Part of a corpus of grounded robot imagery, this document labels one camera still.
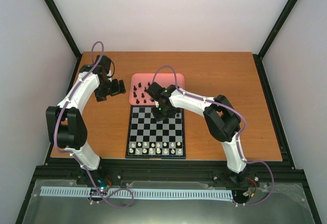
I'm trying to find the black and grey chessboard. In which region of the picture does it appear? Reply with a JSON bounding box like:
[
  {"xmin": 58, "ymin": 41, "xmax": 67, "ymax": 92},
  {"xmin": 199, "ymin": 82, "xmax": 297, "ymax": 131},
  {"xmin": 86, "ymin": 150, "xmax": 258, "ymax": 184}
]
[{"xmin": 125, "ymin": 105, "xmax": 186, "ymax": 159}]

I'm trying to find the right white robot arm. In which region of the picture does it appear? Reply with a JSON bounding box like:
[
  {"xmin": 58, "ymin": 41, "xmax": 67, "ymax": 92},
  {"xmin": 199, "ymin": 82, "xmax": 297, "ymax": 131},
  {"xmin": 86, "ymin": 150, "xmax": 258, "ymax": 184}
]
[{"xmin": 147, "ymin": 82, "xmax": 248, "ymax": 186}]

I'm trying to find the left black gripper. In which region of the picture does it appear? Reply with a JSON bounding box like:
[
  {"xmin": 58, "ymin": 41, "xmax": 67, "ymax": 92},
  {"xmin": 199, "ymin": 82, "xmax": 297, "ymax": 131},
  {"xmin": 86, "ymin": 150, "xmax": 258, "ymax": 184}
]
[{"xmin": 95, "ymin": 79, "xmax": 126, "ymax": 102}]

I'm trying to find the light blue cable duct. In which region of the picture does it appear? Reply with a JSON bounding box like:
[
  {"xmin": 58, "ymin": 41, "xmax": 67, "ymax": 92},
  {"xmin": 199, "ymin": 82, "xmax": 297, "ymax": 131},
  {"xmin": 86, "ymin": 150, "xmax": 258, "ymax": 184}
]
[{"xmin": 39, "ymin": 186, "xmax": 233, "ymax": 201}]

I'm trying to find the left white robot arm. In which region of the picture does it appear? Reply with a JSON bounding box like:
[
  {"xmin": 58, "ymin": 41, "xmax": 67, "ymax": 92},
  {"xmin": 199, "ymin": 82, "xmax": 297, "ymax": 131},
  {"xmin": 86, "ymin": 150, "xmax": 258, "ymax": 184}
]
[{"xmin": 45, "ymin": 55, "xmax": 126, "ymax": 185}]

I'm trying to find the black frame post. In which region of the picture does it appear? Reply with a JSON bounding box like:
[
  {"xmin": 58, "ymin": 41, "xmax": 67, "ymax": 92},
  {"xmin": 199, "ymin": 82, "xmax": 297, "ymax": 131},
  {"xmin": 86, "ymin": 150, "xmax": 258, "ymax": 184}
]
[
  {"xmin": 256, "ymin": 0, "xmax": 311, "ymax": 58},
  {"xmin": 44, "ymin": 0, "xmax": 82, "ymax": 59}
]

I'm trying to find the pink tray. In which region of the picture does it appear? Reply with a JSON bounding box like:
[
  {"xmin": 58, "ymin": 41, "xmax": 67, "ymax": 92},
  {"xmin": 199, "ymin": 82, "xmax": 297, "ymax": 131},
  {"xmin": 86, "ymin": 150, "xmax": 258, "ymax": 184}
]
[{"xmin": 129, "ymin": 73, "xmax": 175, "ymax": 106}]

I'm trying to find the left black frame post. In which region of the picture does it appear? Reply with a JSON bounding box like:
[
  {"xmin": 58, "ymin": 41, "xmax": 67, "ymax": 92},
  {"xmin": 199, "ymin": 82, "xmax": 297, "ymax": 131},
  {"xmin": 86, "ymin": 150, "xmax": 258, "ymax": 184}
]
[{"xmin": 44, "ymin": 0, "xmax": 82, "ymax": 59}]

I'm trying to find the right black frame post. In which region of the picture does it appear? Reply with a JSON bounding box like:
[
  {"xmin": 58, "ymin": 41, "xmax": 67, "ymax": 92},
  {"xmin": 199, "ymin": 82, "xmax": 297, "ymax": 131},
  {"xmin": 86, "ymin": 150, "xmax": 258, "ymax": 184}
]
[{"xmin": 256, "ymin": 0, "xmax": 311, "ymax": 58}]

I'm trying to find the black aluminium frame base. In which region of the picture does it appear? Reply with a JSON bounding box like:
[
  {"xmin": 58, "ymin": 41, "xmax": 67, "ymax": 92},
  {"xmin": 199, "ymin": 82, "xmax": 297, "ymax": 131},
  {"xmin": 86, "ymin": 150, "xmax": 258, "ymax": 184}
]
[{"xmin": 16, "ymin": 54, "xmax": 321, "ymax": 223}]

